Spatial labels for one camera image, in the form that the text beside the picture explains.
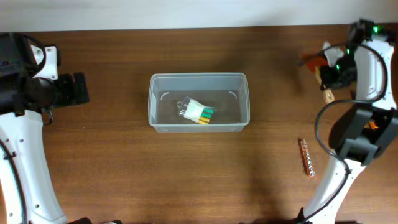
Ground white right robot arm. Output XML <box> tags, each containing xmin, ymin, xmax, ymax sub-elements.
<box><xmin>293</xmin><ymin>19</ymin><xmax>397</xmax><ymax>223</ymax></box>

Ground clear plastic container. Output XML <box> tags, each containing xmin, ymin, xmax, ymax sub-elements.
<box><xmin>148</xmin><ymin>73</ymin><xmax>250</xmax><ymax>133</ymax></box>

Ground orange socket bit rail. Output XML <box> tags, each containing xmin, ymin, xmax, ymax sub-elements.
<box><xmin>298</xmin><ymin>139</ymin><xmax>315</xmax><ymax>178</ymax></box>

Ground orange black long-nose pliers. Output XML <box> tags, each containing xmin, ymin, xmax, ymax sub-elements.
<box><xmin>349</xmin><ymin>90</ymin><xmax>380</xmax><ymax>131</ymax></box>

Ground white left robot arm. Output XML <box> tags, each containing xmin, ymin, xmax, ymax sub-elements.
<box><xmin>1</xmin><ymin>33</ymin><xmax>90</xmax><ymax>223</ymax></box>

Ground clear box of coloured bits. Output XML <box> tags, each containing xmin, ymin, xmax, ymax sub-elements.
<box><xmin>177</xmin><ymin>97</ymin><xmax>217</xmax><ymax>125</ymax></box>

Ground orange scraper with wooden handle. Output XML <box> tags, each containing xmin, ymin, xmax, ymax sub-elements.
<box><xmin>301</xmin><ymin>54</ymin><xmax>335</xmax><ymax>104</ymax></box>

